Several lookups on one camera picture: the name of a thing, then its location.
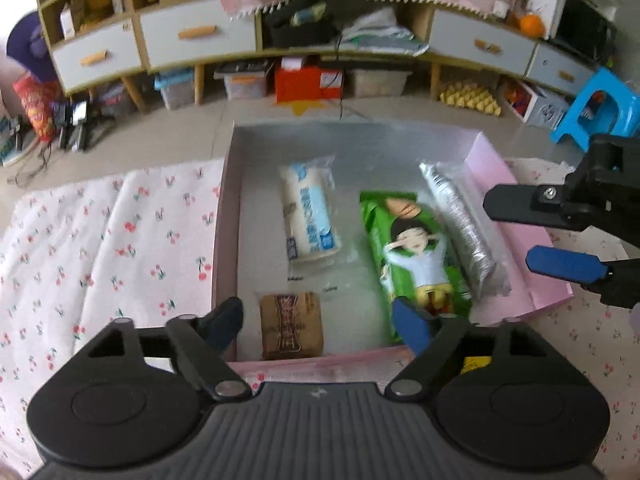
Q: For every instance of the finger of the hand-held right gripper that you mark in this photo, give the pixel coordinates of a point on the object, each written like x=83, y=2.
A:
x=515, y=202
x=565, y=265

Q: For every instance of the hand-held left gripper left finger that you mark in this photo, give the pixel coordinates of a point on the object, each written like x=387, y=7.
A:
x=225, y=325

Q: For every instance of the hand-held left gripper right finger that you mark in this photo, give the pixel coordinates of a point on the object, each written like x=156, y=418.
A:
x=407, y=325

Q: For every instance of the silver snack packet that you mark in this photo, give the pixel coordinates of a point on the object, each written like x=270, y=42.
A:
x=460, y=225

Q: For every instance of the brown snack packet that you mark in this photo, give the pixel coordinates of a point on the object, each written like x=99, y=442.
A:
x=292, y=325

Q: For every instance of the green cartoon snack packet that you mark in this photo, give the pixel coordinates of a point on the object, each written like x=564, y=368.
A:
x=415, y=255

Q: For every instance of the yellow snack packet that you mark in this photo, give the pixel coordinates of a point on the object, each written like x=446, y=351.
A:
x=475, y=364

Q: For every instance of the white snack packet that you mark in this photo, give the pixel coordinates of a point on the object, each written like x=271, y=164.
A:
x=307, y=210

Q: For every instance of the pink cardboard box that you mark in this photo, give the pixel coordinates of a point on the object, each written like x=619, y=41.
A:
x=350, y=150

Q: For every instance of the white toy box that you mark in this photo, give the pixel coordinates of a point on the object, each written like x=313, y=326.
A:
x=540, y=105

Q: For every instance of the yellow egg tray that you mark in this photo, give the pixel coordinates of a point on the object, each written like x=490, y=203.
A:
x=470, y=97

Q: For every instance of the blue plastic stool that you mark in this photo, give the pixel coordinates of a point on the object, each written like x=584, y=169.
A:
x=597, y=105

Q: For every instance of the cherry print blanket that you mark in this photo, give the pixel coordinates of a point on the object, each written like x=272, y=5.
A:
x=110, y=260

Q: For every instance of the orange fruit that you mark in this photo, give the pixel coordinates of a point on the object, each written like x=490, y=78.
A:
x=531, y=25

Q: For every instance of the clear storage bin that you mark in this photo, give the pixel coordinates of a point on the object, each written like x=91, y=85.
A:
x=245, y=85
x=377, y=82

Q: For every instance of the black microwave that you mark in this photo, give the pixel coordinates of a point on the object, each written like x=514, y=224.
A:
x=582, y=27

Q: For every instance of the pile of papers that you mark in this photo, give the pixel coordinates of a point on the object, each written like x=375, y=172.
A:
x=385, y=32

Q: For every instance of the blue lid storage bin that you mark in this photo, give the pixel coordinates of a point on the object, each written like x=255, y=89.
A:
x=175, y=90

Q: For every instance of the red box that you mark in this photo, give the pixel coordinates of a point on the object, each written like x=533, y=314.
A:
x=305, y=85

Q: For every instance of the black device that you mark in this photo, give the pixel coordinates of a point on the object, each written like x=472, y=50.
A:
x=80, y=125

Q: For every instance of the wooden cabinet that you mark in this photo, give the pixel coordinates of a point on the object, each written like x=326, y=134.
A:
x=270, y=52

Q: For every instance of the black bag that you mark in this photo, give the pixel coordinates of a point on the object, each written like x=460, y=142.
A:
x=300, y=27

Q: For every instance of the red printed bag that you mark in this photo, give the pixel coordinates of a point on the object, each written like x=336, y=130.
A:
x=40, y=107

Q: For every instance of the purple cap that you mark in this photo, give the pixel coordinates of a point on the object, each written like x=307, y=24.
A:
x=30, y=45

